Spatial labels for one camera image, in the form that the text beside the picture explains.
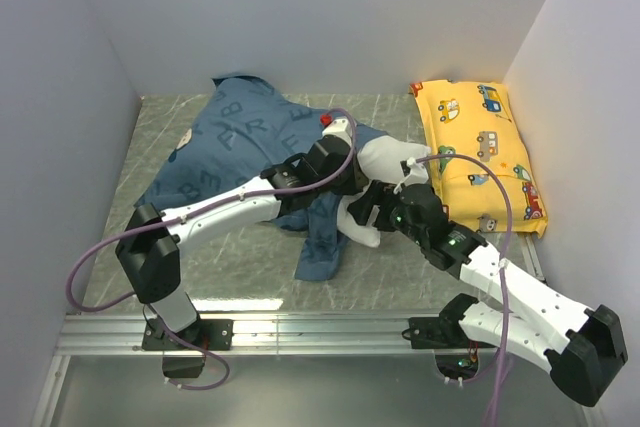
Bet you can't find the aluminium mounting rail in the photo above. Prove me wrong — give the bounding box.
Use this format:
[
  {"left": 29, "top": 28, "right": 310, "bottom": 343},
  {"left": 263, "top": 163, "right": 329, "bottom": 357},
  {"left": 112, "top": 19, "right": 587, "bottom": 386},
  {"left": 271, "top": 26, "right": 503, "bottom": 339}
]
[{"left": 54, "top": 311, "right": 435, "bottom": 357}]

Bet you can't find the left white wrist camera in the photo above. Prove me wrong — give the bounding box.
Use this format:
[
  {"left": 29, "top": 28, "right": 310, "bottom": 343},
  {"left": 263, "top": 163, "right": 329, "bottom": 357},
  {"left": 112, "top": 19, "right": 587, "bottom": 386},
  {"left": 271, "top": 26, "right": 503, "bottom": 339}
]
[{"left": 320, "top": 114, "right": 352, "bottom": 142}]

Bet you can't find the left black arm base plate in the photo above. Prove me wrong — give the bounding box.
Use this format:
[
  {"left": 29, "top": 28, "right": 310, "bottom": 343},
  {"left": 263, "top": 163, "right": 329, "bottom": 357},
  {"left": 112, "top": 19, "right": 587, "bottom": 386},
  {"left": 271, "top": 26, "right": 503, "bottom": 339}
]
[{"left": 141, "top": 318, "right": 234, "bottom": 383}]

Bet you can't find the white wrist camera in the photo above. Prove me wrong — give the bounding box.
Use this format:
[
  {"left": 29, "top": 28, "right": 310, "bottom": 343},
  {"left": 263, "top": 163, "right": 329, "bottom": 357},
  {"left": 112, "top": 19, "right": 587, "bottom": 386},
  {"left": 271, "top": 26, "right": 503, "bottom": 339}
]
[
  {"left": 393, "top": 157, "right": 429, "bottom": 194},
  {"left": 320, "top": 114, "right": 352, "bottom": 142}
]

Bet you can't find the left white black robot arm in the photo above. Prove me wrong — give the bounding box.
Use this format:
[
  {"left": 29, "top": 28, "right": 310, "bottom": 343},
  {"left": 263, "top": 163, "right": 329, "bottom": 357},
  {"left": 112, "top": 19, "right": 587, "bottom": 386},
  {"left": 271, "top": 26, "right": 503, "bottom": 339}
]
[{"left": 115, "top": 133, "right": 364, "bottom": 349}]

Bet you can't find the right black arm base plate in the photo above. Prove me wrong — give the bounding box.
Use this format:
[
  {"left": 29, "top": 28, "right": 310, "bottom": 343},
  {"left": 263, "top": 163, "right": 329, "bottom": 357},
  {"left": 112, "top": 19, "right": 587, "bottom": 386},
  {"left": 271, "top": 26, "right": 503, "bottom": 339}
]
[{"left": 401, "top": 315, "right": 501, "bottom": 382}]

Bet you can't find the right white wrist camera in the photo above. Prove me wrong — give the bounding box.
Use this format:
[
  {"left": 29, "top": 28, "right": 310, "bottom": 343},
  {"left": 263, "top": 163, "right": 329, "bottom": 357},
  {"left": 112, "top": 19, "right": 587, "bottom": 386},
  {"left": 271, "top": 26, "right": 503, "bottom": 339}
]
[{"left": 393, "top": 157, "right": 429, "bottom": 194}]

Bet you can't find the blue cartoon mouse pillowcase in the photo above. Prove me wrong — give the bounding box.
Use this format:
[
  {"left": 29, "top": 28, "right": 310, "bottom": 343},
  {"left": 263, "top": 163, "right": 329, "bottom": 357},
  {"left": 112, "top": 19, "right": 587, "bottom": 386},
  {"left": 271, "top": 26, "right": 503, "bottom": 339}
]
[{"left": 133, "top": 75, "right": 391, "bottom": 283}]

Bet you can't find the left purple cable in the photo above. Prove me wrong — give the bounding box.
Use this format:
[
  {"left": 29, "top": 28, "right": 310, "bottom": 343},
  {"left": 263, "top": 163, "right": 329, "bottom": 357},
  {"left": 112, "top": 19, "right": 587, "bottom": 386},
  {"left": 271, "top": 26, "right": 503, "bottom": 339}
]
[{"left": 65, "top": 107, "right": 358, "bottom": 392}]

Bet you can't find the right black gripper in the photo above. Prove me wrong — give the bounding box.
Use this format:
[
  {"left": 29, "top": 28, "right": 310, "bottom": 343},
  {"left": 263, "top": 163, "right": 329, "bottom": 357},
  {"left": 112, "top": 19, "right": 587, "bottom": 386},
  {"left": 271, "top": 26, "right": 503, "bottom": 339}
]
[{"left": 348, "top": 179, "right": 427, "bottom": 246}]

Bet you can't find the aluminium side rail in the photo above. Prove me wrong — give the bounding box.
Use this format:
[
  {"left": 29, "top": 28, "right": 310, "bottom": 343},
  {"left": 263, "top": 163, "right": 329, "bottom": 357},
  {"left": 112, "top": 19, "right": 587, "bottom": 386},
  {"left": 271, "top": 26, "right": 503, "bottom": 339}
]
[{"left": 520, "top": 234, "right": 546, "bottom": 282}]

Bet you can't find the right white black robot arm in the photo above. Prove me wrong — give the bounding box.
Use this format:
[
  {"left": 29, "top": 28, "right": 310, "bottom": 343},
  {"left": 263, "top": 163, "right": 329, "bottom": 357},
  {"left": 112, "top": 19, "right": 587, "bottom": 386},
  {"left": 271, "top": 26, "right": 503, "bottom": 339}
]
[{"left": 348, "top": 181, "right": 628, "bottom": 407}]

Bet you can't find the white pillow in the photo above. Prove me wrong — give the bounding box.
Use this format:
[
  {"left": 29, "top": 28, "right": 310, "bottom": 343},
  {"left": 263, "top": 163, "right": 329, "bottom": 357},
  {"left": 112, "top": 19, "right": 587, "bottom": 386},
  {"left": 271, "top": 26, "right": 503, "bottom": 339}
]
[{"left": 336, "top": 135, "right": 432, "bottom": 248}]

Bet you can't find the yellow car print pillow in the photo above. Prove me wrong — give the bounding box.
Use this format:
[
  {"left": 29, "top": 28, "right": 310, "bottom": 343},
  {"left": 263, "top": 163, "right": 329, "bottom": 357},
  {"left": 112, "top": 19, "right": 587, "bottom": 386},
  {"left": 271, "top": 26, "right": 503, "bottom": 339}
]
[{"left": 409, "top": 80, "right": 548, "bottom": 236}]

